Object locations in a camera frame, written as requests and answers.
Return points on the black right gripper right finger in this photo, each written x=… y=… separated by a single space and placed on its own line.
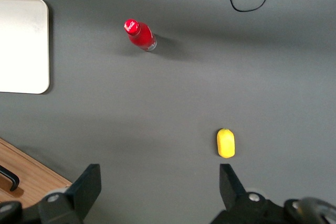
x=231 y=187

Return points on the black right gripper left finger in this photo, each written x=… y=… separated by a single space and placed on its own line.
x=88 y=184

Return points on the beige rectangular tray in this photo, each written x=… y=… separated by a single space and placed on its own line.
x=23 y=45

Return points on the yellow lemon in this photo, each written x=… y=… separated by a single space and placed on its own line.
x=225 y=144

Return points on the wooden two-drawer cabinet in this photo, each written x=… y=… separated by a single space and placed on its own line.
x=39 y=174

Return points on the wooden drawer front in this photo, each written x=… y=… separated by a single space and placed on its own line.
x=34 y=176

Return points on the red cola bottle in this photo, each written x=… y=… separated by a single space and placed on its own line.
x=140 y=36

